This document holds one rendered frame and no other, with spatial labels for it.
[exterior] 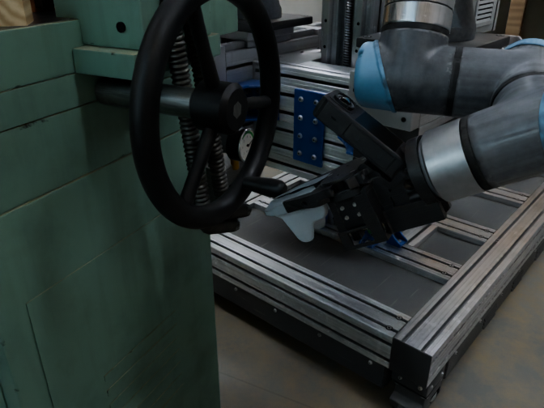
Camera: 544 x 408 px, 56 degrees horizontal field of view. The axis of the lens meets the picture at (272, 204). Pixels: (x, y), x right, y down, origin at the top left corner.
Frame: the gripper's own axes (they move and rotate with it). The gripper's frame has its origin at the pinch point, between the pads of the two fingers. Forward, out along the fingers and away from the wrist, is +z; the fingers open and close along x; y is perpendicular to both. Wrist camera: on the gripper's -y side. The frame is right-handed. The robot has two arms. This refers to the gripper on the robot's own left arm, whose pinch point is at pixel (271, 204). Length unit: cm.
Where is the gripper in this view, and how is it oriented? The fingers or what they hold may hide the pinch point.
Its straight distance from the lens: 63.4
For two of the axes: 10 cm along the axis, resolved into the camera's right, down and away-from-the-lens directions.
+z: -7.7, 2.8, 5.7
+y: 4.5, 8.8, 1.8
